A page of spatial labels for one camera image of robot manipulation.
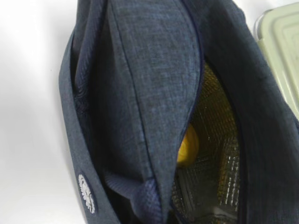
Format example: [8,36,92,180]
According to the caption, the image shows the yellow pear-shaped fruit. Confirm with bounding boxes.
[177,135,199,167]

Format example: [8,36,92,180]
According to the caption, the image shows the dark blue lunch bag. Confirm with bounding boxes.
[59,0,299,224]

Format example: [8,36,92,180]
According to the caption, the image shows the green lid glass container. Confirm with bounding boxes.
[253,2,299,118]

